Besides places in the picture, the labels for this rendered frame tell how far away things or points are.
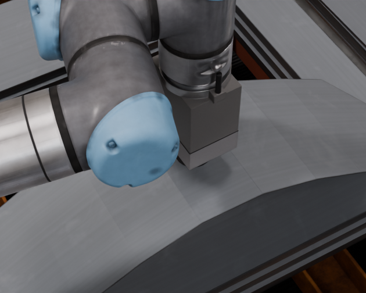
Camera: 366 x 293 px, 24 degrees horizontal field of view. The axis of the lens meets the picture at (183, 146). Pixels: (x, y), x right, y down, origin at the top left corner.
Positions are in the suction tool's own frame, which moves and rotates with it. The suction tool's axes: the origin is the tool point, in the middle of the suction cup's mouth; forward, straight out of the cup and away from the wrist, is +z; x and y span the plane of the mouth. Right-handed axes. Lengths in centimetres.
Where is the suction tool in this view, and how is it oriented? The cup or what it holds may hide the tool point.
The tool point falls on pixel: (193, 158)
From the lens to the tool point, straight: 100.1
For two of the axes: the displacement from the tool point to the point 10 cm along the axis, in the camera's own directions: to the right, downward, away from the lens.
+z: -0.1, 6.2, 7.9
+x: -8.5, 4.1, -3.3
